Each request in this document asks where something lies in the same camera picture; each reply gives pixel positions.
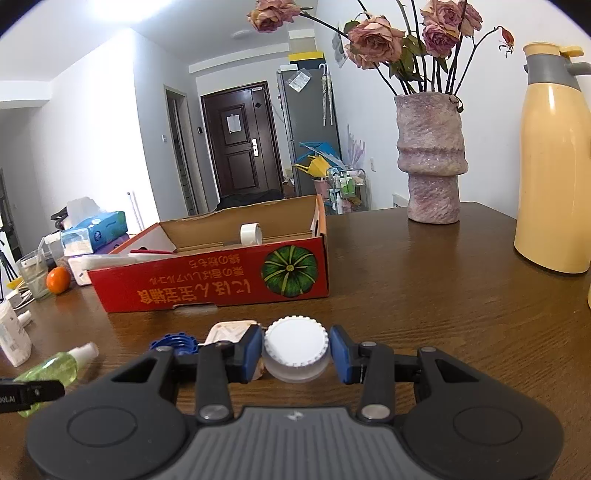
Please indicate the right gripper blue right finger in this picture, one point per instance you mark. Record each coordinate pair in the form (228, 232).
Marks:
(378, 369)

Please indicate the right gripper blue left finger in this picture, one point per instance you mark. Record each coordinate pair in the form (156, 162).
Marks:
(211, 369)

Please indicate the cream square plug adapter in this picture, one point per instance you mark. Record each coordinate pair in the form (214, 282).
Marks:
(233, 331)

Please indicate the blue plastic bottle cap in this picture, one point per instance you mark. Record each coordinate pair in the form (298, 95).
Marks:
(180, 343)

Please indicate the green spray bottle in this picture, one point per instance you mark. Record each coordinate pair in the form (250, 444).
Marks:
(63, 366)

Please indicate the white round jar lid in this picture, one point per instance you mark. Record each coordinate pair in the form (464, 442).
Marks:
(296, 349)

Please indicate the white tape roll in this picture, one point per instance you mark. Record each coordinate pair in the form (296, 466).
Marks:
(251, 235)

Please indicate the white bottle with red cap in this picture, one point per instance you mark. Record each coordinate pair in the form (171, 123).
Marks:
(81, 265)

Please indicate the white cotton swab box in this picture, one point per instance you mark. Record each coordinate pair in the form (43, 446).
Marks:
(15, 341)

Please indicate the small white tube bottle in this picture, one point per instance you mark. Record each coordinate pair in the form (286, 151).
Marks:
(25, 319)

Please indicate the orange fruit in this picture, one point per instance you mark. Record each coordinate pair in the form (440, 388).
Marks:
(58, 280)

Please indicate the red cardboard pumpkin box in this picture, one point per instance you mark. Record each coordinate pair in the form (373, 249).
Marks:
(211, 267)

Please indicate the clear drinking glass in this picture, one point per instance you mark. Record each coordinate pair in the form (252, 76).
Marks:
(34, 270)

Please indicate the black folding chair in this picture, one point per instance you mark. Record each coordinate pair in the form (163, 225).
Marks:
(245, 199)

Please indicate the blue tissue pack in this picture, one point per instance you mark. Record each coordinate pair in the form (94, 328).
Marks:
(91, 228)

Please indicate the yellow watering can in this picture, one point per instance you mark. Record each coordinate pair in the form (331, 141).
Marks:
(317, 168)

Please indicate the yellow thermos jug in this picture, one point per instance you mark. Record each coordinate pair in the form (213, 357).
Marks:
(553, 221)

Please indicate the pink textured ceramic vase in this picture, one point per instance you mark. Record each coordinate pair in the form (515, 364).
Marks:
(432, 153)

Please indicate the dark brown entrance door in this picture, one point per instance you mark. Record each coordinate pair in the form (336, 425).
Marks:
(242, 139)

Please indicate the grey refrigerator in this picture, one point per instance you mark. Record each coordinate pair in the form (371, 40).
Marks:
(305, 118)

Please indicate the dried pink rose bouquet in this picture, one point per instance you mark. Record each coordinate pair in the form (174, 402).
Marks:
(431, 54)

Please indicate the white charger with cables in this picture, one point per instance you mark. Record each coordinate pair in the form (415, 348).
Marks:
(19, 299)

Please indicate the metal wire trolley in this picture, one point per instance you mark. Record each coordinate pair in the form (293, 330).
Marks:
(348, 190)

